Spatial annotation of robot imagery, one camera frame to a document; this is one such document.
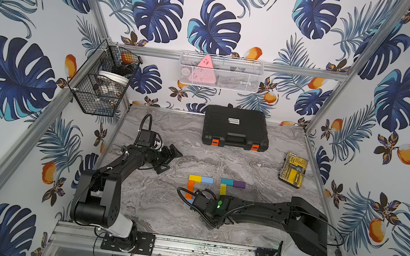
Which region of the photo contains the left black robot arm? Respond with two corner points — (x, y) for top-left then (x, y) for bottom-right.
(70, 144), (183, 239)

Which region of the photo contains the teal block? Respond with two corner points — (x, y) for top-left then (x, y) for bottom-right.
(221, 178), (234, 187)

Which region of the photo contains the aluminium front rail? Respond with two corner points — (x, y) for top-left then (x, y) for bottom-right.
(49, 222), (272, 256)

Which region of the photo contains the white coil in basket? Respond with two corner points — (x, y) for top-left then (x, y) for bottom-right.
(98, 70), (130, 86)

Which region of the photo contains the purple block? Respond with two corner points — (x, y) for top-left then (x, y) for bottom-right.
(232, 181), (246, 189)

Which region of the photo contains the black wire basket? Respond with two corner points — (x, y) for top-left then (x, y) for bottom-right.
(67, 40), (143, 118)

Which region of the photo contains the yellow screwdriver bit set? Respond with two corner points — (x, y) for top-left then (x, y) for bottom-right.
(278, 152), (308, 189)

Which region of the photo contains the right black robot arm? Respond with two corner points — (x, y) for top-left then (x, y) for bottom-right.
(186, 191), (328, 256)

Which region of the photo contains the orange block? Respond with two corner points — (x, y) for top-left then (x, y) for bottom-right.
(185, 180), (195, 200)

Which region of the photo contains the small yellow block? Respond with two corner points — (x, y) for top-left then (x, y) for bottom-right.
(189, 175), (202, 183)

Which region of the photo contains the black plastic tool case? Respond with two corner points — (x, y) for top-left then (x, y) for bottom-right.
(202, 105), (269, 152)

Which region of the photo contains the clear mesh wall shelf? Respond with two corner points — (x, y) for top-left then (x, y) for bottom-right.
(179, 51), (265, 93)

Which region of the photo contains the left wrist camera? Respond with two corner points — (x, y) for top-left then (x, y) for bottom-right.
(134, 129), (163, 150)

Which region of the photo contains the long yellow block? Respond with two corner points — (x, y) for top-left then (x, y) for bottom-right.
(219, 184), (227, 196)

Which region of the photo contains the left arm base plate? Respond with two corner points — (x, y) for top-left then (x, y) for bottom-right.
(100, 230), (156, 256)

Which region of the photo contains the pink triangle object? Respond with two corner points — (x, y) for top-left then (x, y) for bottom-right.
(188, 54), (217, 85)

